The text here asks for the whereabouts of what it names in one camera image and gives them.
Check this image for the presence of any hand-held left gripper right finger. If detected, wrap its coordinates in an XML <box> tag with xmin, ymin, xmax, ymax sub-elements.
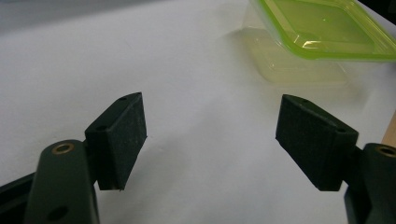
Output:
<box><xmin>275</xmin><ymin>94</ymin><xmax>396</xmax><ymax>224</ymax></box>

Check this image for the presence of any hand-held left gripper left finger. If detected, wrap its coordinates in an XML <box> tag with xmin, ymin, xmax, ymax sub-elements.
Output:
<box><xmin>23</xmin><ymin>91</ymin><xmax>148</xmax><ymax>224</ymax></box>

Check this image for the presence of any clear plastic food container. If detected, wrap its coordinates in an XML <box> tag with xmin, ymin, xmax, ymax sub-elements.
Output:
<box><xmin>242</xmin><ymin>0</ymin><xmax>396</xmax><ymax>85</ymax></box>

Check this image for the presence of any green container lid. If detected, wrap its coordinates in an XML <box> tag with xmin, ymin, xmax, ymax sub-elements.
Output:
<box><xmin>250</xmin><ymin>0</ymin><xmax>396</xmax><ymax>62</ymax></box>

